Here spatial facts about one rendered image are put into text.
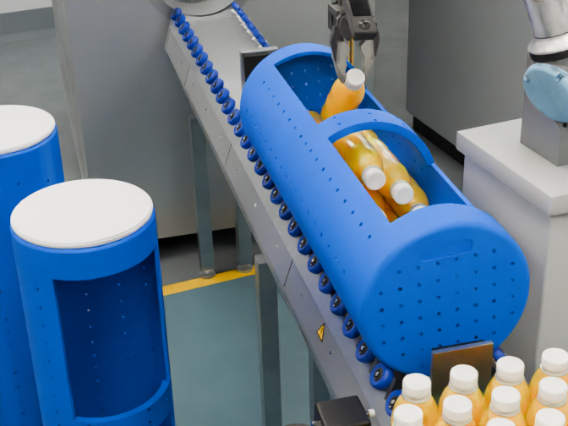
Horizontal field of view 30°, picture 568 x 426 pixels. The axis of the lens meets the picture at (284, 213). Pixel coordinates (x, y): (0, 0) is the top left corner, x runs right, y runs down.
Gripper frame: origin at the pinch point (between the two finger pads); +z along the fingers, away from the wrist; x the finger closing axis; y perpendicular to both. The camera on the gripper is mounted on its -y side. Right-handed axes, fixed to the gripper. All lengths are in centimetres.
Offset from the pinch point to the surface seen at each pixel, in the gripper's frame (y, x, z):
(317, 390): 33, -1, 103
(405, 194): -30.3, -0.2, 12.3
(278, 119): -3.7, 17.0, 5.7
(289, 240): -8.9, 16.6, 30.6
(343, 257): -53, 19, 10
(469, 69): 184, -109, 74
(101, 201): -2, 53, 20
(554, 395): -90, 0, 14
